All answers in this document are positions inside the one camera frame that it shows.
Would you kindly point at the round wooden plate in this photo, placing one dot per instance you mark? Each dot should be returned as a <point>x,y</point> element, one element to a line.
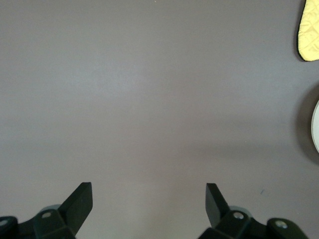
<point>316,127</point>

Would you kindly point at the brown table cover sheet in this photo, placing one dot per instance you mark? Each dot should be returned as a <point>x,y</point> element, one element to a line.
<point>149,99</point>

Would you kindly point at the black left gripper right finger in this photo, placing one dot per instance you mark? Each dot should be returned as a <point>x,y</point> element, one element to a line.
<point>216,211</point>

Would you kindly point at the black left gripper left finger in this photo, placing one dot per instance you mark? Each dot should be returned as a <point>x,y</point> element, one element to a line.
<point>74,209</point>

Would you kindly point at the yellow quilted oven mitt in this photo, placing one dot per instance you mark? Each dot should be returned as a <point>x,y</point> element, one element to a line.
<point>310,32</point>

